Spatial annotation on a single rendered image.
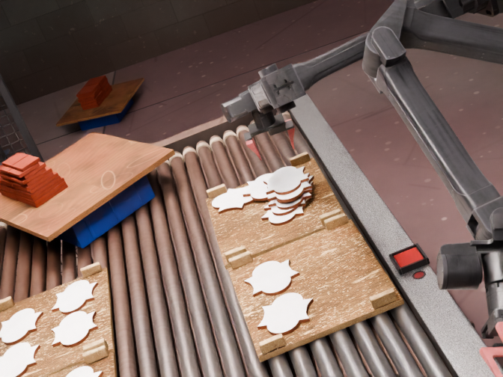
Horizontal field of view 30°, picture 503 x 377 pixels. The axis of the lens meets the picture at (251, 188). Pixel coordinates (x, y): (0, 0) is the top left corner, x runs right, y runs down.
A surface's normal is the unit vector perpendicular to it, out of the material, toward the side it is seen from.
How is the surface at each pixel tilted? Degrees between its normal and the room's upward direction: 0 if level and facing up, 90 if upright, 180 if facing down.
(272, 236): 0
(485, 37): 41
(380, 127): 0
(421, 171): 0
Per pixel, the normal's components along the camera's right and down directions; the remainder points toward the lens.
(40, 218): -0.32, -0.83
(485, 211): -0.01, -0.45
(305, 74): 0.18, 0.01
